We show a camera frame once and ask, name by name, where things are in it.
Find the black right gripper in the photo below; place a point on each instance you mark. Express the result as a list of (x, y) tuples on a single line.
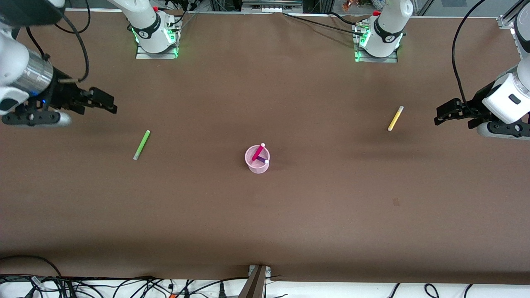
[(62, 94)]

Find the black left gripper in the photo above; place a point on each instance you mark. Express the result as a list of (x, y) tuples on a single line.
[(473, 108)]

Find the pink pen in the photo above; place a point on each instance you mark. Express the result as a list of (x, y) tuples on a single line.
[(258, 153)]

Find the purple pen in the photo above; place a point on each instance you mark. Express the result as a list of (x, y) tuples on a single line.
[(263, 160)]

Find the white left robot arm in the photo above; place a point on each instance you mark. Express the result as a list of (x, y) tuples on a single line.
[(385, 37)]

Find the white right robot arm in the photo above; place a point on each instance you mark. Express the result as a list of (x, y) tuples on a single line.
[(149, 37)]

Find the pink pen holder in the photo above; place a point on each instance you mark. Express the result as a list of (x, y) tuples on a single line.
[(256, 167)]

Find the yellow pen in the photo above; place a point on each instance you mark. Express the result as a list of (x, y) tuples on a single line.
[(395, 118)]

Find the green pen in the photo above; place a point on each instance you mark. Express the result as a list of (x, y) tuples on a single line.
[(141, 145)]

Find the grey power strip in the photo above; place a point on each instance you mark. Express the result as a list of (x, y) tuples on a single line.
[(271, 8)]

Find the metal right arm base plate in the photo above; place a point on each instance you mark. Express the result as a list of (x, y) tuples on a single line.
[(157, 55)]

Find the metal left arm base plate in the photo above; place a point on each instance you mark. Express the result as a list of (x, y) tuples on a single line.
[(374, 59)]

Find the silver table corner bracket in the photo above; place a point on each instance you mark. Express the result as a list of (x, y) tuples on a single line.
[(505, 21)]

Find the aluminium profile bracket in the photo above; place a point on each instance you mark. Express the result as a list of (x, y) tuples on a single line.
[(254, 283)]

